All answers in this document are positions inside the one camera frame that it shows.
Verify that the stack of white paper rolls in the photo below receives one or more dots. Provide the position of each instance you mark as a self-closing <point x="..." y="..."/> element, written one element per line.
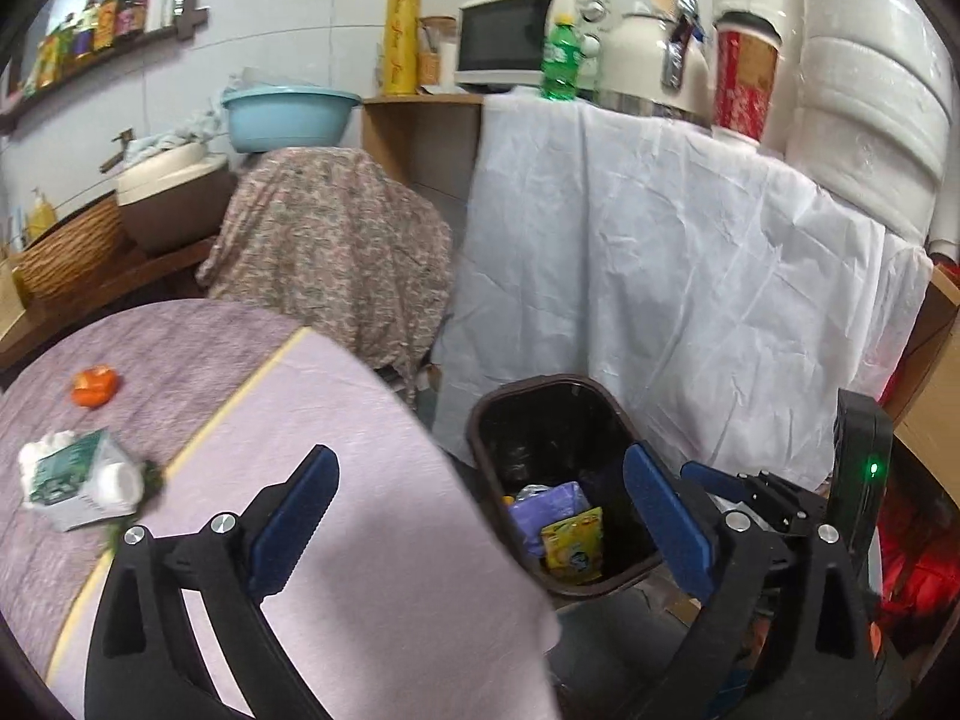
<point x="870" y="75"/>

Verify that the wooden counter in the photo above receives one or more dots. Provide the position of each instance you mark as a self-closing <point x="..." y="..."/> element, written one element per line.
<point x="112" y="292"/>

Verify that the metal faucet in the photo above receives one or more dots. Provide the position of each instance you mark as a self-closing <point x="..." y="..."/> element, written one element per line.
<point x="118" y="150"/>

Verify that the purple package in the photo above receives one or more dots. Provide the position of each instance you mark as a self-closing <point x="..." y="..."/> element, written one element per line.
<point x="555" y="504"/>

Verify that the yellow snack wrapper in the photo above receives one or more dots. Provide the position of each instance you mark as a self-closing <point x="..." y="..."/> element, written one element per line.
<point x="574" y="549"/>

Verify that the yellow roll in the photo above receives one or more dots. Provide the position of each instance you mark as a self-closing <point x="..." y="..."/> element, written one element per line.
<point x="401" y="41"/>

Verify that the brown pot white lid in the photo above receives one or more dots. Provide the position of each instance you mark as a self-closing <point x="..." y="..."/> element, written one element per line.
<point x="176" y="202"/>

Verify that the green white carton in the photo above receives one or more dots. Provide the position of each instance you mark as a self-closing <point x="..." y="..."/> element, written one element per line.
<point x="67" y="480"/>

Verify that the grey towel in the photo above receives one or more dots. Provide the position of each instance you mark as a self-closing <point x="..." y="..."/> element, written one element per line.
<point x="184" y="139"/>

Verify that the green soda bottle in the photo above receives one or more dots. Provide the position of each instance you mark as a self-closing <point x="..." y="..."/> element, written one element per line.
<point x="561" y="64"/>

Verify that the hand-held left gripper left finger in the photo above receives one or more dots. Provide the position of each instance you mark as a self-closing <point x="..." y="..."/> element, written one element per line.
<point x="292" y="525"/>

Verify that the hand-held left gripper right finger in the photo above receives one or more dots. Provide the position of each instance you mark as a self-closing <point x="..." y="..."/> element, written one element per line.
<point x="667" y="532"/>

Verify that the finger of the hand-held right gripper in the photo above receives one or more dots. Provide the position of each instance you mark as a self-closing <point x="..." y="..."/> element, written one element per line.
<point x="712" y="477"/>

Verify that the white microwave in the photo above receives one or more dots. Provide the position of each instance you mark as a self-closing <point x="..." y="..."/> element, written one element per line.
<point x="502" y="37"/>

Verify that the floral cloth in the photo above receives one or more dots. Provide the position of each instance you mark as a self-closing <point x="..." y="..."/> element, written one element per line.
<point x="330" y="255"/>

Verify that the white kettle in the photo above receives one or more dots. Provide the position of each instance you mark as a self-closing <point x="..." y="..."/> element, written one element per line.
<point x="637" y="60"/>

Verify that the white cloth cover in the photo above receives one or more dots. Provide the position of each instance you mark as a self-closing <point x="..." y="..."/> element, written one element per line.
<point x="637" y="255"/>

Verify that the wicker basket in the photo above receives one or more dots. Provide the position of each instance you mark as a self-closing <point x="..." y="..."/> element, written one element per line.
<point x="71" y="251"/>

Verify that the row of condiment bottles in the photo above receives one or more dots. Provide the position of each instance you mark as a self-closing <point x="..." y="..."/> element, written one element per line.
<point x="105" y="19"/>

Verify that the cardboard box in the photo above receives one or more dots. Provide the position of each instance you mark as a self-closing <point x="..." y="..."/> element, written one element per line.
<point x="934" y="390"/>

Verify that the red paper cup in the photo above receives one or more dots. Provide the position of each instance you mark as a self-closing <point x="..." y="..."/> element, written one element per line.
<point x="742" y="82"/>

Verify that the black trash bin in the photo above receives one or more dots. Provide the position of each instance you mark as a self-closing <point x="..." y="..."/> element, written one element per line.
<point x="525" y="420"/>

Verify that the small orange peel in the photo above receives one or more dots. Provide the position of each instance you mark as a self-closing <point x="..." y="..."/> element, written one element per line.
<point x="96" y="386"/>

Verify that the silver foil bag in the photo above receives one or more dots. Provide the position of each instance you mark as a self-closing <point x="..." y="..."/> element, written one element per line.
<point x="536" y="493"/>

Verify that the red plastic bag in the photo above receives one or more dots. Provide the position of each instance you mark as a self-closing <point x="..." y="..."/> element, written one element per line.
<point x="922" y="577"/>

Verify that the glass jar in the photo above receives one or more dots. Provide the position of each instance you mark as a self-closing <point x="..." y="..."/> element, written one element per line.
<point x="435" y="52"/>

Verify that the purple patterned table cloth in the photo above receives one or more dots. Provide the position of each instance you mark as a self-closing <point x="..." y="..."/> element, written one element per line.
<point x="150" y="360"/>

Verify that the wooden cabinet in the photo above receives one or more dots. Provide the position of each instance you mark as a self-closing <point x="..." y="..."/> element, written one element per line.
<point x="420" y="142"/>

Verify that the yellow soap bottle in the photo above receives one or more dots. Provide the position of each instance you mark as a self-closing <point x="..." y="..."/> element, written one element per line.
<point x="41" y="217"/>

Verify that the blue plastic basin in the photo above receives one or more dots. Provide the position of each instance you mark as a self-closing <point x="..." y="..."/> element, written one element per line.
<point x="289" y="120"/>

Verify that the wooden wall shelf with mirror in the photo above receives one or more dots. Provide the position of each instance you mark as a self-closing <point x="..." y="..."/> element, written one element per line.
<point x="112" y="60"/>

